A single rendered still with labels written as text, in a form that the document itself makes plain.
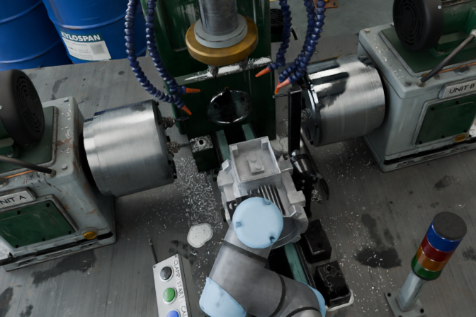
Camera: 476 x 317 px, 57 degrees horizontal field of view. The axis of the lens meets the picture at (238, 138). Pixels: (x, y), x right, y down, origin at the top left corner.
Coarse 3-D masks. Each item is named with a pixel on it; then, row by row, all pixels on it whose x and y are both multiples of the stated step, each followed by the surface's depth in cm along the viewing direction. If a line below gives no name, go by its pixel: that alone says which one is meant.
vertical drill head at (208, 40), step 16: (208, 0) 96; (224, 0) 96; (208, 16) 99; (224, 16) 99; (240, 16) 107; (192, 32) 108; (208, 32) 103; (224, 32) 102; (240, 32) 103; (256, 32) 106; (192, 48) 104; (208, 48) 103; (224, 48) 103; (240, 48) 102; (208, 64) 107; (224, 64) 104; (240, 64) 109
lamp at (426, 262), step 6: (420, 246) 90; (420, 252) 90; (420, 258) 91; (426, 258) 88; (420, 264) 91; (426, 264) 90; (432, 264) 88; (438, 264) 88; (444, 264) 88; (432, 270) 90
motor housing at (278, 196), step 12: (288, 180) 109; (228, 192) 109; (252, 192) 105; (264, 192) 104; (276, 192) 105; (288, 192) 107; (276, 204) 102; (288, 204) 104; (288, 216) 101; (300, 216) 104; (288, 228) 112; (300, 228) 107; (288, 240) 111
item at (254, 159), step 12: (240, 144) 109; (252, 144) 110; (264, 144) 108; (240, 156) 109; (252, 156) 107; (264, 156) 109; (240, 168) 107; (252, 168) 105; (264, 168) 106; (276, 168) 102; (240, 180) 101; (252, 180) 101; (264, 180) 102; (276, 180) 103; (240, 192) 105
